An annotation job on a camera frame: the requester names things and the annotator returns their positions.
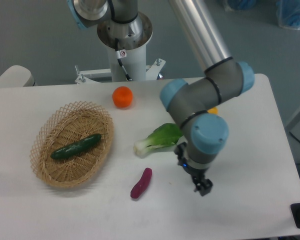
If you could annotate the green cucumber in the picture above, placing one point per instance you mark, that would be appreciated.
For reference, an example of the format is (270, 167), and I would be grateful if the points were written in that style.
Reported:
(77, 147)

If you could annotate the blue plastic bag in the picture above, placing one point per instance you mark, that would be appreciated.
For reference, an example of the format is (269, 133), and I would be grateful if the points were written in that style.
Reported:
(240, 5)
(288, 14)

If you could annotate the white chair armrest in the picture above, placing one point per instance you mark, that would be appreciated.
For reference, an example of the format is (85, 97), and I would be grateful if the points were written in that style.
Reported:
(17, 76)

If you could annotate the woven wicker basket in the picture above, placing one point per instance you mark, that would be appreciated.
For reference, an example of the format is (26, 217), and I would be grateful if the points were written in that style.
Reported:
(71, 123)

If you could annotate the blue plastic bag right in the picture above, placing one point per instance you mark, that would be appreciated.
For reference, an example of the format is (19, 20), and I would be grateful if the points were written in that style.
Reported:
(288, 14)

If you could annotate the yellow mango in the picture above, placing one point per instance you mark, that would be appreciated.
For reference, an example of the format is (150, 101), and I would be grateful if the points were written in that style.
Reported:
(213, 110)

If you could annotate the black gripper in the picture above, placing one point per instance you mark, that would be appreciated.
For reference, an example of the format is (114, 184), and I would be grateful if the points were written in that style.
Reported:
(202, 184)

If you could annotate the green bok choy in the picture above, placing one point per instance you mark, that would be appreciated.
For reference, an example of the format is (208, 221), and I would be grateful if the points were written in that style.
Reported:
(165, 136)

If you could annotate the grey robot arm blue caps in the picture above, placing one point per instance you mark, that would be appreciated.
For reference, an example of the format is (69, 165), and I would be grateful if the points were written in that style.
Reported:
(206, 134)

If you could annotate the blue plastic bag middle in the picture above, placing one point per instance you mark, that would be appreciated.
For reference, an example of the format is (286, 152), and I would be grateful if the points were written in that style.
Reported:
(240, 5)

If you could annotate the orange tangerine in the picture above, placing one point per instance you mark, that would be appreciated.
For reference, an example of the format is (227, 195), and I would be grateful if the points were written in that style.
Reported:
(122, 97)

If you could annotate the purple sweet potato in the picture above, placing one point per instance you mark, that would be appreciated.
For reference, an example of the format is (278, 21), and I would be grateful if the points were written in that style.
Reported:
(141, 186)

